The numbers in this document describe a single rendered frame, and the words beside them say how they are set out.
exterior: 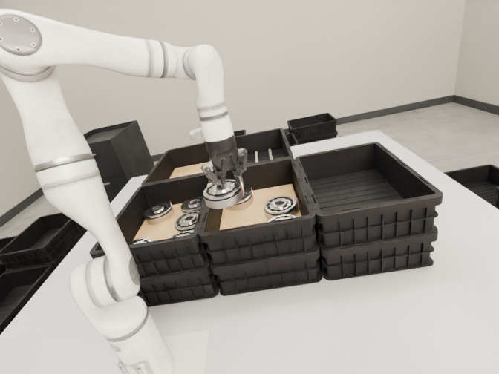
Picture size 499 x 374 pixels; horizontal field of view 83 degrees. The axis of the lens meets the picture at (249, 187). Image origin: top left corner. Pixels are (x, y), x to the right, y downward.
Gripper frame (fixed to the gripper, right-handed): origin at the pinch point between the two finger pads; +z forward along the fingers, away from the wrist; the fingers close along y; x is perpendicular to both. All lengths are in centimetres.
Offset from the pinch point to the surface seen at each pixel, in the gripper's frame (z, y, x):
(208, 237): 7.5, -12.5, -3.7
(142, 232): 16.8, -20.4, 31.7
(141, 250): 8.3, -26.3, 7.9
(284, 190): 16.7, 26.0, 8.7
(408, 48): 14, 386, 126
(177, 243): 7.8, -18.8, 1.6
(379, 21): -25, 356, 150
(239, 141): 9, 42, 53
